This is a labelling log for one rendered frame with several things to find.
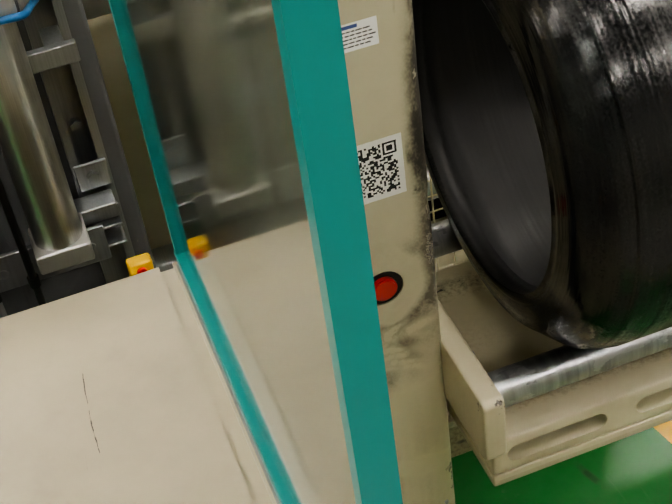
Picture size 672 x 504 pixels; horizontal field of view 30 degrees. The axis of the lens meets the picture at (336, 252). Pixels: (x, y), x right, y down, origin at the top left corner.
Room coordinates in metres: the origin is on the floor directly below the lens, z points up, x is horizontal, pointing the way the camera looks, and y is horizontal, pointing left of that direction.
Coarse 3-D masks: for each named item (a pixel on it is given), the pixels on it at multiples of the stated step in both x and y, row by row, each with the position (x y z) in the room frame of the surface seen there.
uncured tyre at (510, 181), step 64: (448, 0) 1.42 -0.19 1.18; (512, 0) 1.04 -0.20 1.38; (576, 0) 1.00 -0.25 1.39; (640, 0) 1.00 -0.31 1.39; (448, 64) 1.40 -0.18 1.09; (512, 64) 1.42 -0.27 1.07; (576, 64) 0.97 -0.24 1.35; (640, 64) 0.95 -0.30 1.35; (448, 128) 1.35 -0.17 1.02; (512, 128) 1.37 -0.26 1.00; (576, 128) 0.94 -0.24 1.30; (640, 128) 0.92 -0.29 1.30; (448, 192) 1.24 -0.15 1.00; (512, 192) 1.30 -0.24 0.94; (576, 192) 0.92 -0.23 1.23; (640, 192) 0.90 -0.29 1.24; (512, 256) 1.21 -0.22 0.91; (576, 256) 0.92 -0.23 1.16; (640, 256) 0.89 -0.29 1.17; (576, 320) 0.93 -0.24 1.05; (640, 320) 0.91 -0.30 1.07
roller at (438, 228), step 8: (432, 224) 1.29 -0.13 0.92; (440, 224) 1.28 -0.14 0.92; (448, 224) 1.28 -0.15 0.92; (432, 232) 1.27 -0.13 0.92; (440, 232) 1.27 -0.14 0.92; (448, 232) 1.27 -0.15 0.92; (440, 240) 1.26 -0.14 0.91; (448, 240) 1.26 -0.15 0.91; (456, 240) 1.26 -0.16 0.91; (440, 248) 1.25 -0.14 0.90; (448, 248) 1.26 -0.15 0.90; (456, 248) 1.26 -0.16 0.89; (440, 256) 1.26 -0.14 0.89
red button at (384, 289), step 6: (378, 282) 1.02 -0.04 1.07; (384, 282) 1.02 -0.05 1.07; (390, 282) 1.02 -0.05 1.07; (378, 288) 1.01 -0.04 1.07; (384, 288) 1.02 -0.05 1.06; (390, 288) 1.02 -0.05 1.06; (396, 288) 1.02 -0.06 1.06; (378, 294) 1.01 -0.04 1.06; (384, 294) 1.02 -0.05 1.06; (390, 294) 1.02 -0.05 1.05; (378, 300) 1.02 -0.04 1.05; (384, 300) 1.02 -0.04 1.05
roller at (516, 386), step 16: (656, 336) 1.03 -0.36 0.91; (544, 352) 1.03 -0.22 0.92; (560, 352) 1.02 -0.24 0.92; (576, 352) 1.01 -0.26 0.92; (592, 352) 1.01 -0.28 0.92; (608, 352) 1.01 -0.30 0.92; (624, 352) 1.01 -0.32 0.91; (640, 352) 1.02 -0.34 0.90; (656, 352) 1.03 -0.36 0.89; (512, 368) 1.00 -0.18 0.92; (528, 368) 1.00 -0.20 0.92; (544, 368) 1.00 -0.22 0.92; (560, 368) 1.00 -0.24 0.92; (576, 368) 1.00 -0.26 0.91; (592, 368) 1.00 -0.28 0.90; (608, 368) 1.01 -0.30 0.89; (496, 384) 0.98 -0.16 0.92; (512, 384) 0.98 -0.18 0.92; (528, 384) 0.98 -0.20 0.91; (544, 384) 0.99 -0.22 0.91; (560, 384) 0.99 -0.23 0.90; (512, 400) 0.97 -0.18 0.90
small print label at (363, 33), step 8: (352, 24) 1.02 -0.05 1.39; (360, 24) 1.02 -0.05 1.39; (368, 24) 1.02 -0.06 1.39; (376, 24) 1.03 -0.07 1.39; (344, 32) 1.02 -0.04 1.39; (352, 32) 1.02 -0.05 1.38; (360, 32) 1.02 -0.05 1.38; (368, 32) 1.02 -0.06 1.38; (376, 32) 1.03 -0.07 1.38; (344, 40) 1.02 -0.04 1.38; (352, 40) 1.02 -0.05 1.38; (360, 40) 1.02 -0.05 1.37; (368, 40) 1.02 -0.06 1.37; (376, 40) 1.03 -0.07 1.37; (344, 48) 1.02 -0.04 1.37; (352, 48) 1.02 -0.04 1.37; (360, 48) 1.02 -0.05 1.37
